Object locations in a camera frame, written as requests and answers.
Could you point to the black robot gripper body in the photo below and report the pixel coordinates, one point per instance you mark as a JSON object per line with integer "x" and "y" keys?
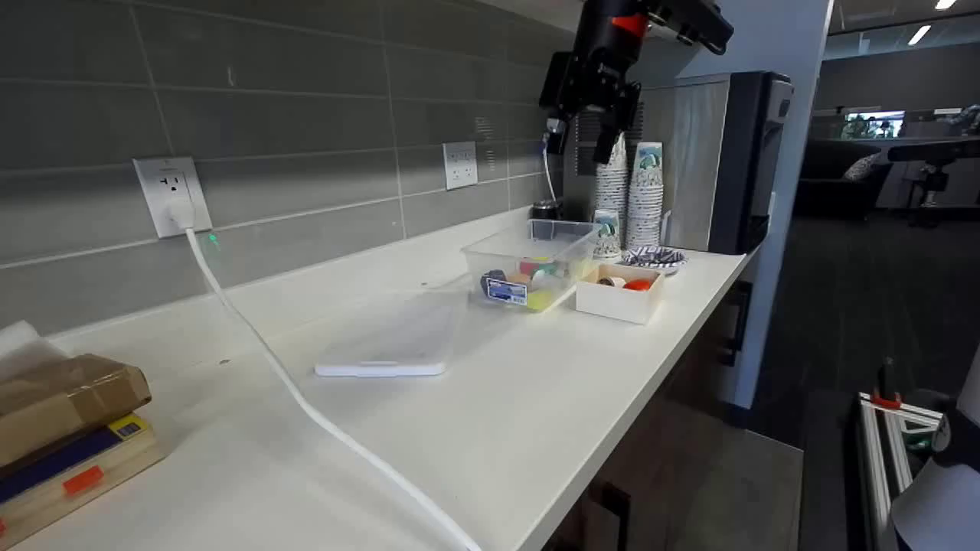
{"x": 585, "y": 83}

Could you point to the clear container lid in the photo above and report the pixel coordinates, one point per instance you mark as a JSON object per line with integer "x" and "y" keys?
{"x": 401, "y": 340}

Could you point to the small white wooden box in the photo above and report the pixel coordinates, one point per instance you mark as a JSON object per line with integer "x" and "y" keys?
{"x": 619, "y": 293}

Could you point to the black tall appliance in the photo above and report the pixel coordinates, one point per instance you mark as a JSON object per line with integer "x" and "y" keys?
{"x": 755, "y": 120}

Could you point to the tall paper cup stack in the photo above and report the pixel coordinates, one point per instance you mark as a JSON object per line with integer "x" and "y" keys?
{"x": 609, "y": 184}

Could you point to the clear plastic container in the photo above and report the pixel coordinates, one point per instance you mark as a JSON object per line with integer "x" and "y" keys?
{"x": 531, "y": 263}

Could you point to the stacked wooden boxes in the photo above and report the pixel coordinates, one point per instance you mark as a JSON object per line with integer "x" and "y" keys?
{"x": 67, "y": 431}

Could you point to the white wall power outlet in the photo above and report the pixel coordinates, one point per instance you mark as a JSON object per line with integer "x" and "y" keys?
{"x": 171, "y": 194}

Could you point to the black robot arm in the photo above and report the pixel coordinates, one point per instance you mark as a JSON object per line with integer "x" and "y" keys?
{"x": 608, "y": 43}

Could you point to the single inverted paper cup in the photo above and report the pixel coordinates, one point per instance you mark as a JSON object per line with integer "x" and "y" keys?
{"x": 608, "y": 233}

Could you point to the white metal frame stand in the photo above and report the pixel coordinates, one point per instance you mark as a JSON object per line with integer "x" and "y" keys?
{"x": 893, "y": 446}

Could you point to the patterned paper plate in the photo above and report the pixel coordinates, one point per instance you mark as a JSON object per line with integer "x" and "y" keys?
{"x": 653, "y": 257}

